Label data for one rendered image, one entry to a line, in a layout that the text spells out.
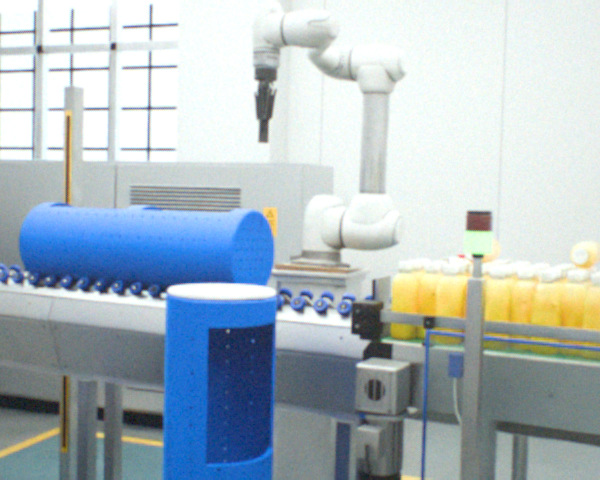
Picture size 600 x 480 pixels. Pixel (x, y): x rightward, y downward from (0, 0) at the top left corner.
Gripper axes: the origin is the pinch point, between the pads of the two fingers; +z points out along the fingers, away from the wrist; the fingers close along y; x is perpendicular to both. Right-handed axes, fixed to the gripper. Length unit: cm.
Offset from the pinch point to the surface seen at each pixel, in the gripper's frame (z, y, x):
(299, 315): 56, 27, 1
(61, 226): 33, -46, -54
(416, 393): 72, 67, 16
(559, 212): 19, -128, 254
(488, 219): 25, 94, 15
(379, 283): 45, 42, 19
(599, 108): -42, -113, 266
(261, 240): 34.9, 0.1, 0.6
